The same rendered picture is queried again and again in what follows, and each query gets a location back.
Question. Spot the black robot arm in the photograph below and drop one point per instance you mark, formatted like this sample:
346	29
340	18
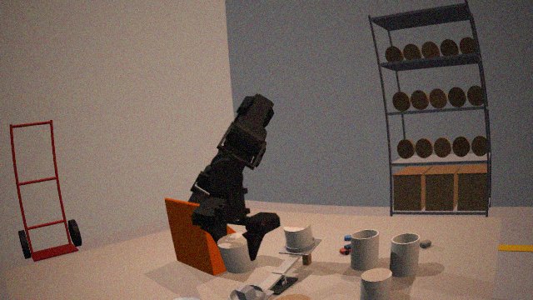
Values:
245	138

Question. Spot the grey open cylindrical cup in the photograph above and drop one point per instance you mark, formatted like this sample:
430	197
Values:
404	255
364	249

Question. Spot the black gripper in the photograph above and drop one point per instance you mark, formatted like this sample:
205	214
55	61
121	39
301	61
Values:
257	225

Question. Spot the grey cylinder with beige top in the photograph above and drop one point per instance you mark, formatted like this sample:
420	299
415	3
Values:
376	284

